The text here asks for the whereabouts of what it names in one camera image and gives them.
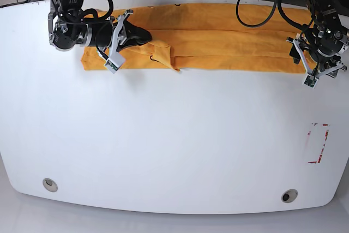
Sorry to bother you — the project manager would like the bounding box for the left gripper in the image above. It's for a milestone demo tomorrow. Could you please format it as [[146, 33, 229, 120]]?
[[286, 34, 347, 79]]

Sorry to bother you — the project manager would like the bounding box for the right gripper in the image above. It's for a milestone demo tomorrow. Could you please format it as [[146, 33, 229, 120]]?
[[95, 9, 152, 62]]

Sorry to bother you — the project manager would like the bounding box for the yellow t-shirt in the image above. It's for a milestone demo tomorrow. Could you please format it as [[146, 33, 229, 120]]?
[[80, 3, 317, 75]]

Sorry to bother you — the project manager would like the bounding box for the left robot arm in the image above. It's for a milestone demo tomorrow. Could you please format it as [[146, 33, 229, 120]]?
[[255, 0, 348, 87]]

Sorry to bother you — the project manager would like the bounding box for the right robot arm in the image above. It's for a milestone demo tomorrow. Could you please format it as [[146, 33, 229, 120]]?
[[48, 0, 152, 70]]

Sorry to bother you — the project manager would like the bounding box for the red tape marking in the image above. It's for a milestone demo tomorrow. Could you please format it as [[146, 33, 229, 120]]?
[[304, 123, 330, 164]]

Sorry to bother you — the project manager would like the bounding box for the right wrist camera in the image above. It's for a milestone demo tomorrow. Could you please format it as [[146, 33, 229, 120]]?
[[104, 52, 126, 74]]

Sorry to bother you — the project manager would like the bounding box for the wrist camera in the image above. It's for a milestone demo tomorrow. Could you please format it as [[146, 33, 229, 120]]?
[[104, 52, 126, 74], [303, 74, 319, 88]]

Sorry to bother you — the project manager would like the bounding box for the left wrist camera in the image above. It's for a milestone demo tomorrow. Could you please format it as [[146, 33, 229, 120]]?
[[303, 74, 319, 88]]

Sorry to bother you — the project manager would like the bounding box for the right table cable grommet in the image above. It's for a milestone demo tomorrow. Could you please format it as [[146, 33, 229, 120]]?
[[281, 189, 298, 204]]

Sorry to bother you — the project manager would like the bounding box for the table cable grommet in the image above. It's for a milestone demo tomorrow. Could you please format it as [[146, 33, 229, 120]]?
[[281, 189, 298, 204], [43, 178, 58, 193]]

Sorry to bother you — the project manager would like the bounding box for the left table cable grommet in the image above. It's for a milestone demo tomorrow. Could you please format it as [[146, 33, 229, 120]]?
[[43, 178, 58, 193]]

